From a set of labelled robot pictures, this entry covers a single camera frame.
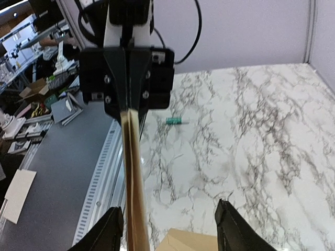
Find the cream letter paper sheet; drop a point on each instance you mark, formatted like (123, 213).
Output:
(137, 231)

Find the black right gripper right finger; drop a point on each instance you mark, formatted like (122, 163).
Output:
(234, 233)

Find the white paper sheet on floor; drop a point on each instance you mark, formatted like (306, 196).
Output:
(17, 193)

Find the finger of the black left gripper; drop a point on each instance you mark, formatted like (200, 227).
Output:
(117, 89)
(139, 64)

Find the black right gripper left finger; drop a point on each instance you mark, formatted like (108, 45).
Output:
(105, 235)

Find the left aluminium frame post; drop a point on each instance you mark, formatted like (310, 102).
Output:
(70, 11)

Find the brown kraft paper envelope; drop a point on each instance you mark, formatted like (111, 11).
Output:
(178, 240)

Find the standing person background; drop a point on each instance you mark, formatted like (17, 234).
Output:
(50, 47)

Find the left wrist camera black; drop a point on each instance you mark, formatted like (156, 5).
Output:
(128, 12)

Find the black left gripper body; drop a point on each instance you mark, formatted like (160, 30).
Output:
(156, 93)

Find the grey panel stack on floor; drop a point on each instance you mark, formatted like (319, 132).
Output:
(66, 109)

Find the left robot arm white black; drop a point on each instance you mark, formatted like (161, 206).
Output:
(105, 35)

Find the right aluminium frame post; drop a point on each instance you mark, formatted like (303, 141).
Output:
(319, 49)

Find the aluminium table front rail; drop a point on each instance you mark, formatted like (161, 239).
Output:
(107, 187)

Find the cardboard box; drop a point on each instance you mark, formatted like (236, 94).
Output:
(35, 92)

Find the white green glue stick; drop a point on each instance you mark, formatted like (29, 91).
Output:
(176, 121)

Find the aluminium frame post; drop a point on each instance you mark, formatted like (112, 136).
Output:
(70, 11)
(319, 49)

